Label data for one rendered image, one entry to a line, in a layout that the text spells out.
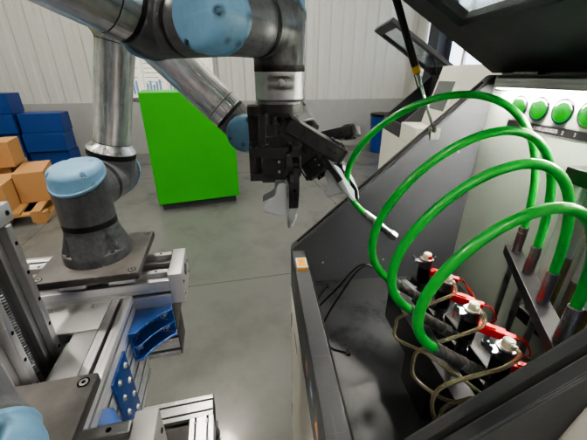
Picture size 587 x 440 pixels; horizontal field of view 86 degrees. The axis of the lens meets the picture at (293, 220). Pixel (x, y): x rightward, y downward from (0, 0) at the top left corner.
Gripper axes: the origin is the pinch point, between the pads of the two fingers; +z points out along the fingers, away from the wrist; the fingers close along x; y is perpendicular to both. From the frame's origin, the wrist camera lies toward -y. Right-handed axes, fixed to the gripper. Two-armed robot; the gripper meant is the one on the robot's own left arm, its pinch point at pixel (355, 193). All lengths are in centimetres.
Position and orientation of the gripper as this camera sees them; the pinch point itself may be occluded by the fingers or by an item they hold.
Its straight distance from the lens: 74.4
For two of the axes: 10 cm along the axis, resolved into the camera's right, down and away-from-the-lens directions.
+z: 5.2, 8.4, -1.5
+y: -7.0, 5.2, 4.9
